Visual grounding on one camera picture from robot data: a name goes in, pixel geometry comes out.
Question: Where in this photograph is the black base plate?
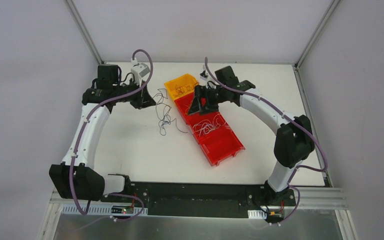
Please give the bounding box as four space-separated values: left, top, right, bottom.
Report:
93 181 296 219

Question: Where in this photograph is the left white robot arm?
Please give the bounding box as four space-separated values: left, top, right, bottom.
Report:
49 63 156 203

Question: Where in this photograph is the yellow plastic bin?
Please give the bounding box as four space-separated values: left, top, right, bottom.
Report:
164 73 199 101

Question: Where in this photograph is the purple cable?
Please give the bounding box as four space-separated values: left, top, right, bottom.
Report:
203 56 329 227
59 48 154 223

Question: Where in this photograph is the orange wire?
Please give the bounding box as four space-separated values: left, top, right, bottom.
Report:
175 82 198 96

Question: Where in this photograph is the white wire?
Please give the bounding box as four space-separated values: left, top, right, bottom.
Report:
191 113 227 137

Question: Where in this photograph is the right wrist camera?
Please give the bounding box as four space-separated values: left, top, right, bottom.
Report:
199 70 209 82

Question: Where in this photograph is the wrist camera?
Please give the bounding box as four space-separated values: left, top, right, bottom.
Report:
199 70 209 82
130 63 150 85

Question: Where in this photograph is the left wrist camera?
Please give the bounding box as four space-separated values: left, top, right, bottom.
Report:
130 63 150 85

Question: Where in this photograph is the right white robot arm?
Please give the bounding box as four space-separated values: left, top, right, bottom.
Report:
188 65 315 205

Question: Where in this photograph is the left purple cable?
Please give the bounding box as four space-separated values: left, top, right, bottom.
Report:
59 48 154 223

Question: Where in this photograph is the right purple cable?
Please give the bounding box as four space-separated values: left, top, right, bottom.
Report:
203 56 329 227

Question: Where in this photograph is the red front bin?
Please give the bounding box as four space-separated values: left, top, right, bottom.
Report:
198 128 246 167

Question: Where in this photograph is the red middle bin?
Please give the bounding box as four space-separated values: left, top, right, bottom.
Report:
187 113 230 144

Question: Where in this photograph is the red bin near yellow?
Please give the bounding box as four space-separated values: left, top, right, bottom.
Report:
174 93 219 126

